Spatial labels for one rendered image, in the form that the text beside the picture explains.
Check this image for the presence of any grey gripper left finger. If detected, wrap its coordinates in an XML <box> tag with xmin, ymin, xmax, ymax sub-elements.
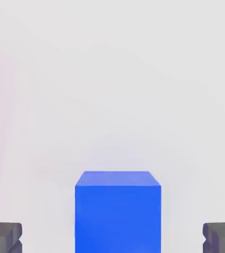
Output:
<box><xmin>0</xmin><ymin>222</ymin><xmax>23</xmax><ymax>253</ymax></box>

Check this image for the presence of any small blue cube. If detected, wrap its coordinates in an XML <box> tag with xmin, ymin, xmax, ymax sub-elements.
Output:
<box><xmin>75</xmin><ymin>170</ymin><xmax>162</xmax><ymax>253</ymax></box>

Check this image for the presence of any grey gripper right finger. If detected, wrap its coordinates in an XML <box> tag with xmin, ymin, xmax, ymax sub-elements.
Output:
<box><xmin>202</xmin><ymin>222</ymin><xmax>225</xmax><ymax>253</ymax></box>

